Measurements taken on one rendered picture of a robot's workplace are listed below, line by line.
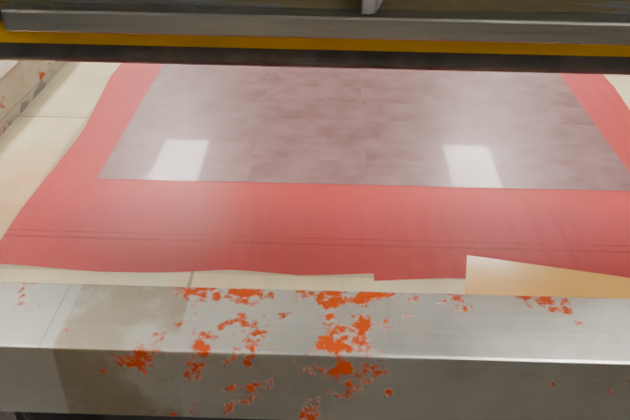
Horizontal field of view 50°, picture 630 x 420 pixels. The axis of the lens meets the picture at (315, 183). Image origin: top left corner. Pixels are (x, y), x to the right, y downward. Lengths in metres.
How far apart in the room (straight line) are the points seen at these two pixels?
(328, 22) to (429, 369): 0.15
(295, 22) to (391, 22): 0.04
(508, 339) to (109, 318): 0.16
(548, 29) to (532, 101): 0.24
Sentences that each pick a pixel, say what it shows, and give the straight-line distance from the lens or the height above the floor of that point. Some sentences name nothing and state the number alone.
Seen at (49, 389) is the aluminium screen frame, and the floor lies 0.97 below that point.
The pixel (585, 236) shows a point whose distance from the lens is 0.41.
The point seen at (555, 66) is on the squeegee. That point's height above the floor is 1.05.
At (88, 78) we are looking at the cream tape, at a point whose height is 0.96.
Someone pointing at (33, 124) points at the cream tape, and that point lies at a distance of 0.53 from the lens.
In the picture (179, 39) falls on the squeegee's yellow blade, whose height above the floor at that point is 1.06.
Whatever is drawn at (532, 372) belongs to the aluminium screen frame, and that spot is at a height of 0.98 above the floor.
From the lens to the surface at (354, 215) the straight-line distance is 0.40.
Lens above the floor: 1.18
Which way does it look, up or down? 32 degrees down
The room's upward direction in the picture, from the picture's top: 1 degrees clockwise
